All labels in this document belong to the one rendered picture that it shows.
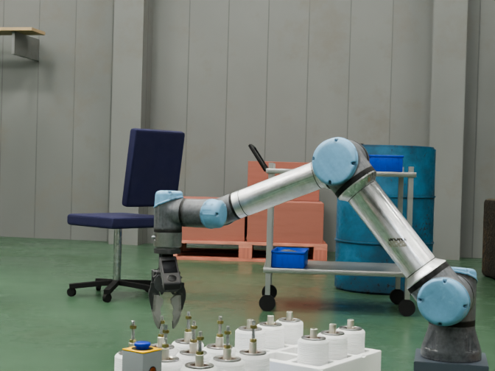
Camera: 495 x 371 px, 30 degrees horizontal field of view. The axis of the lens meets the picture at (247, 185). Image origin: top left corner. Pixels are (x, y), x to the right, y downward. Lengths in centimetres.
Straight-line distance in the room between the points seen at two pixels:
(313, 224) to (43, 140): 331
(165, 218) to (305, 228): 532
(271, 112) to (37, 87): 247
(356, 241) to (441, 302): 371
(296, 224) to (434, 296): 554
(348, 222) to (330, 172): 372
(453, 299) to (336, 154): 44
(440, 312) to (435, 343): 18
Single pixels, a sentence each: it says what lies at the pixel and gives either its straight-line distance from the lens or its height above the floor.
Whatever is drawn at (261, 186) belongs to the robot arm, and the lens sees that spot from 248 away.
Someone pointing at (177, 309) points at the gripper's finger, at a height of 39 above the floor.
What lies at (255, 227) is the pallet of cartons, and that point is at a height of 28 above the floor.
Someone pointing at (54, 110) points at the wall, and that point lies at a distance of 972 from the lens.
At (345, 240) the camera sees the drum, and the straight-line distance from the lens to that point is 598.
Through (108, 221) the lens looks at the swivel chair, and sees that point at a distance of 521.
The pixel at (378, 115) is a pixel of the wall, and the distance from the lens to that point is 891.
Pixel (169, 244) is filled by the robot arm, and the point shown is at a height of 56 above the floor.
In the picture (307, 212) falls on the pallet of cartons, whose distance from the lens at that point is 772.
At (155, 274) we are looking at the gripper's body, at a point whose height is 48.
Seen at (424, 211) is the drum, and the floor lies 53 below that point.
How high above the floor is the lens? 76
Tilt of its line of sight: 1 degrees down
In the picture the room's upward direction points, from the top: 2 degrees clockwise
